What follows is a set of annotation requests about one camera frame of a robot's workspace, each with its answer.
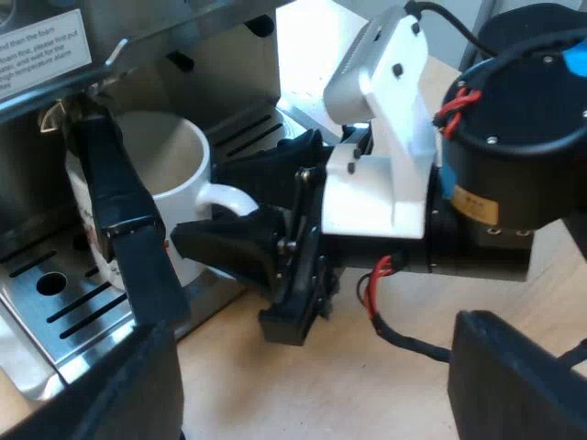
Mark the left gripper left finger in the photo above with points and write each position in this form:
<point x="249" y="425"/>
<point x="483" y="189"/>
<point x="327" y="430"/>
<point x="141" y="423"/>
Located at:
<point x="119" y="394"/>

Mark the steel espresso machine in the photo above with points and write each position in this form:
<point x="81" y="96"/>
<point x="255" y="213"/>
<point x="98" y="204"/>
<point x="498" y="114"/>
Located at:
<point x="27" y="293"/>

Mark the silver camera on white mount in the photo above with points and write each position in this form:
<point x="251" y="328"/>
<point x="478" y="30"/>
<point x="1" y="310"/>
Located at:
<point x="403" y="137"/>

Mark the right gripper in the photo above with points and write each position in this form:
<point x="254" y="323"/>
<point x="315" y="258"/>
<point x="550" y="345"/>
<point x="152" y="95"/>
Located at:
<point x="305" y="256"/>

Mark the white mug with red print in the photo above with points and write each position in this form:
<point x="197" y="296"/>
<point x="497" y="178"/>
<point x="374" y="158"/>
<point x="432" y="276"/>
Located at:
<point x="174" y="151"/>

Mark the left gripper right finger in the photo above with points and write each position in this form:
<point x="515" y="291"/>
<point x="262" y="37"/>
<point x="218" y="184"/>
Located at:
<point x="509" y="389"/>

